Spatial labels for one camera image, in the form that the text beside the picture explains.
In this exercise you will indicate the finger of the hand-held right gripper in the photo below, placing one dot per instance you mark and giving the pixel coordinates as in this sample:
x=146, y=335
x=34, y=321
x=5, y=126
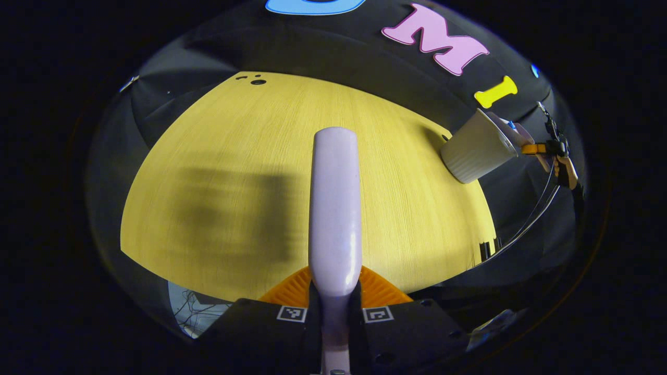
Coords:
x=534, y=149

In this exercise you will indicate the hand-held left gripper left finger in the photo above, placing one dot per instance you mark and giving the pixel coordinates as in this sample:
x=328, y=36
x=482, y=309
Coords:
x=250, y=333

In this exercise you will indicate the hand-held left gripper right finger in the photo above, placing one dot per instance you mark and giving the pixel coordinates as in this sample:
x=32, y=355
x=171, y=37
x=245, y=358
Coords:
x=411, y=333

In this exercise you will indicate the white ribbed garbage bin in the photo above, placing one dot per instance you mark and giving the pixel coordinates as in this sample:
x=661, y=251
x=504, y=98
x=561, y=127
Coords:
x=474, y=151

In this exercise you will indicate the wooden desktop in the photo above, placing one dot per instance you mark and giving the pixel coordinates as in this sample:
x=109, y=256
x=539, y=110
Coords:
x=234, y=156

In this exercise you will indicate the white cloth clip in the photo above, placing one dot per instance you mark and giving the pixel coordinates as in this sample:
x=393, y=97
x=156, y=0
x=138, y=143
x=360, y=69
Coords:
x=128, y=84

